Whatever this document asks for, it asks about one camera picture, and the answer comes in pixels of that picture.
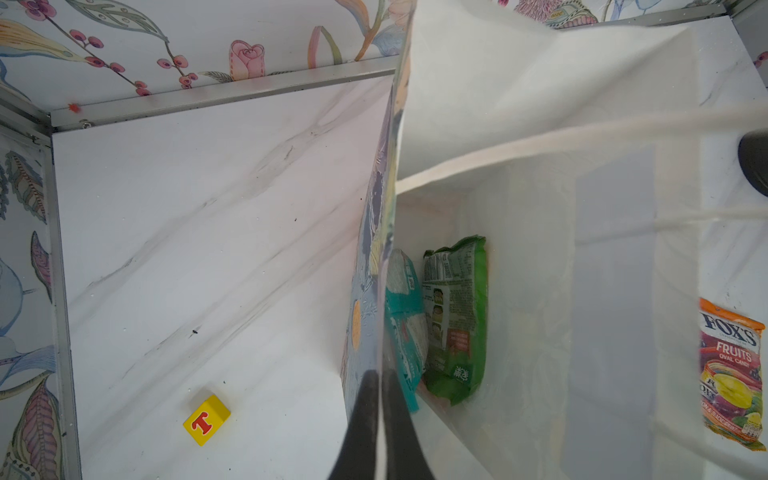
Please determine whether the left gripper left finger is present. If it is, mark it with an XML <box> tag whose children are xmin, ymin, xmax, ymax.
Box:
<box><xmin>328</xmin><ymin>370</ymin><xmax>379</xmax><ymax>480</ymax></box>

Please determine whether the yellow letter cube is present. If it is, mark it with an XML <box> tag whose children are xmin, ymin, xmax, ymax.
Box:
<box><xmin>183</xmin><ymin>394</ymin><xmax>231</xmax><ymax>446</ymax></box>

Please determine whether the floral paper gift bag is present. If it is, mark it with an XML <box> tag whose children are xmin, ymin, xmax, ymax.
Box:
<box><xmin>342</xmin><ymin>1</ymin><xmax>767</xmax><ymax>479</ymax></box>

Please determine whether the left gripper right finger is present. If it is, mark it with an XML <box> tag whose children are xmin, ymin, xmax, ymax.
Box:
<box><xmin>382</xmin><ymin>370</ymin><xmax>434</xmax><ymax>480</ymax></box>

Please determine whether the black microphone stand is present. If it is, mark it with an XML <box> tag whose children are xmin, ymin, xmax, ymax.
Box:
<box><xmin>737</xmin><ymin>130</ymin><xmax>768</xmax><ymax>197</ymax></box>

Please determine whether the teal Fox's candy bag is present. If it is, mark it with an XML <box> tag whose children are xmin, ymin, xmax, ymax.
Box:
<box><xmin>385</xmin><ymin>249</ymin><xmax>429</xmax><ymax>413</ymax></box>

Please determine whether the orange Fox's fruits candy bag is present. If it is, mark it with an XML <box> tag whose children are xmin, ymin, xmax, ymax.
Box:
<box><xmin>699</xmin><ymin>298</ymin><xmax>766</xmax><ymax>452</ymax></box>

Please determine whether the green snack packet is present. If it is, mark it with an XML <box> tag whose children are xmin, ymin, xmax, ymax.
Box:
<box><xmin>422</xmin><ymin>235</ymin><xmax>488</xmax><ymax>406</ymax></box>

